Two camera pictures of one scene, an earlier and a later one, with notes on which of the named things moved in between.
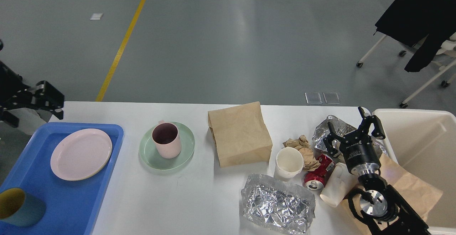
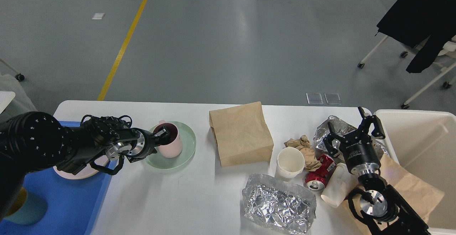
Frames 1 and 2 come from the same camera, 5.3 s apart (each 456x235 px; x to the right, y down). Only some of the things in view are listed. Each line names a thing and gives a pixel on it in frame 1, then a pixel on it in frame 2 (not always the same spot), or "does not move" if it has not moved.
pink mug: (166, 136) does not move
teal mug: (18, 208) does not move
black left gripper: (43, 96) -> (145, 146)
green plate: (150, 154) does not move
